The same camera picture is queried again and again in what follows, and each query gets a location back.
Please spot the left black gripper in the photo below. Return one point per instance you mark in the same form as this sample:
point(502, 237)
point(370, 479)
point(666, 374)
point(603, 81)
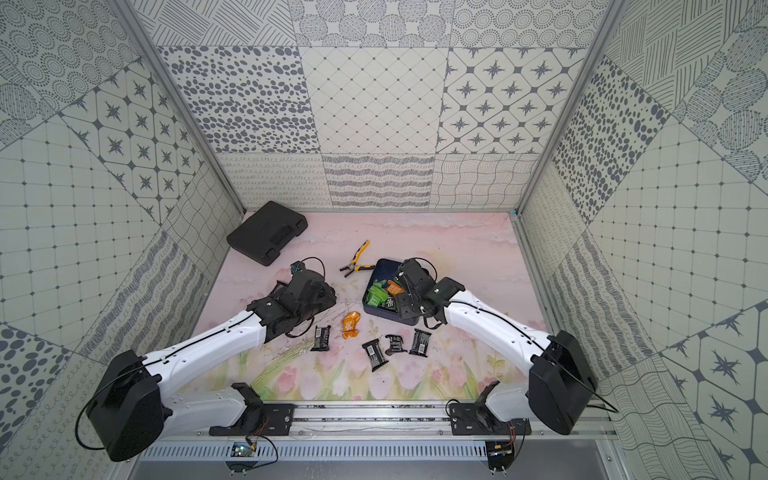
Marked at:
point(315, 291)

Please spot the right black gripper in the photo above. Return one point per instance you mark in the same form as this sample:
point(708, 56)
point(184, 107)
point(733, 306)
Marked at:
point(402, 306)

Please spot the small black cookie packet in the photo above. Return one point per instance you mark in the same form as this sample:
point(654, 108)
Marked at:
point(396, 344)

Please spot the orange snack packet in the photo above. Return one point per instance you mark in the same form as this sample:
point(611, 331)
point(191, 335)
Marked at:
point(349, 325)

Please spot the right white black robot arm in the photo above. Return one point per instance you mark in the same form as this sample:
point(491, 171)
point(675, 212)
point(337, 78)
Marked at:
point(561, 382)

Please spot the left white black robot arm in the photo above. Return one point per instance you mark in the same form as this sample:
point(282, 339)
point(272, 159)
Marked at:
point(138, 400)

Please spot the dark blue storage box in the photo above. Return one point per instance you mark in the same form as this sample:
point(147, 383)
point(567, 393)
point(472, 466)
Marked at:
point(386, 270)

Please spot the right black controller box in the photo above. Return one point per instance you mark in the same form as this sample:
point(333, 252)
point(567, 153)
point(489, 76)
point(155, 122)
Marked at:
point(500, 456)

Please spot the green snack packet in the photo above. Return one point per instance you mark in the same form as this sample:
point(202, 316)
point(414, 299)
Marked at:
point(377, 295)

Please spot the black plastic tool case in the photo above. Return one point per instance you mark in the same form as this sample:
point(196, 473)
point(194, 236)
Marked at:
point(263, 235)

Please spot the white vent grille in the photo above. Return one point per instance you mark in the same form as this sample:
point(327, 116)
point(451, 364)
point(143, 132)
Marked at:
point(448, 450)

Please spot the green circuit board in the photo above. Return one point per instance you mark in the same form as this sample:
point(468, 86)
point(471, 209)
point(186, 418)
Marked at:
point(242, 450)

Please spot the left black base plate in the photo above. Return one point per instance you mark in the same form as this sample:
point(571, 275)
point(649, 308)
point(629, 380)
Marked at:
point(267, 420)

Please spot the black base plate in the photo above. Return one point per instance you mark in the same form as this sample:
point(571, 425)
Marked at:
point(267, 420)
point(467, 419)

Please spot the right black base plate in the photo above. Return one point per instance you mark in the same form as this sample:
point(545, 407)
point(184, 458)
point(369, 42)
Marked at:
point(467, 419)

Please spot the aluminium mounting rail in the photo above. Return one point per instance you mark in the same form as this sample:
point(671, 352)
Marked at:
point(382, 420)

